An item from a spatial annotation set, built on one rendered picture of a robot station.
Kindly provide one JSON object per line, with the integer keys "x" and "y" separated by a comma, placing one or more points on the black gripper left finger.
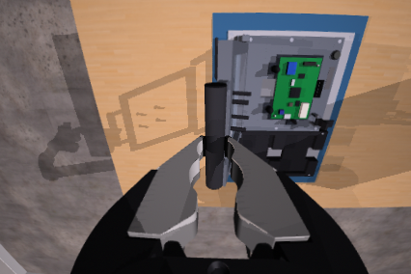
{"x": 161, "y": 206}

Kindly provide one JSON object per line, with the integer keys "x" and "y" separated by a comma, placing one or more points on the green circuit board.
{"x": 295, "y": 87}

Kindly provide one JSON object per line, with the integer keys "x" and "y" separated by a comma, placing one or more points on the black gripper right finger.
{"x": 271, "y": 208}

